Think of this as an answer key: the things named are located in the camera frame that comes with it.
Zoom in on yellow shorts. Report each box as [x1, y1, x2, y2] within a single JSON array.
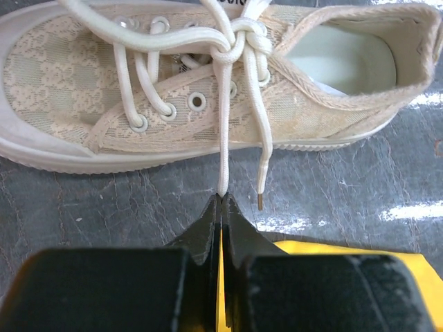
[[214, 240, 443, 332]]

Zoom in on beige lace sneaker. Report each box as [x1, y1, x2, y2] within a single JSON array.
[[1, 1, 442, 174]]

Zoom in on grey table mat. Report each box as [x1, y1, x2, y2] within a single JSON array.
[[1, 79, 442, 291]]

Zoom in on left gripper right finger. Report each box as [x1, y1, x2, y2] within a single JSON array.
[[221, 194, 291, 331]]

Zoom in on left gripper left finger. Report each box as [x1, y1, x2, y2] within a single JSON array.
[[166, 194, 222, 331]]

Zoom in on white shoelace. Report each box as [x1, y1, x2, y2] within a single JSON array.
[[61, 1, 273, 207]]

